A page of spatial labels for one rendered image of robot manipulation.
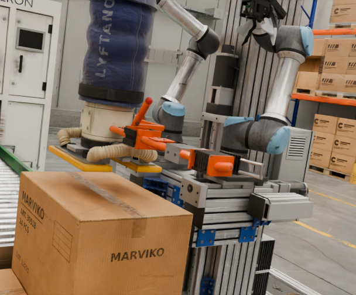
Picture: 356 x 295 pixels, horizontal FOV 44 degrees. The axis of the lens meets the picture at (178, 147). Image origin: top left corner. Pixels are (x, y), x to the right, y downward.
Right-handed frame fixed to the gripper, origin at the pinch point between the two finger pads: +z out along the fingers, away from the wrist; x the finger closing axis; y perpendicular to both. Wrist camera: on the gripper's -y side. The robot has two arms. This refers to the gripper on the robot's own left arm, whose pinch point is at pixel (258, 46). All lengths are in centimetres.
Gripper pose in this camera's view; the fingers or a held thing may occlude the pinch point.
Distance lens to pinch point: 154.4
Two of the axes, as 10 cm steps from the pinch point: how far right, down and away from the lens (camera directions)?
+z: -1.4, 9.8, 1.3
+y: -8.3, -0.4, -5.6
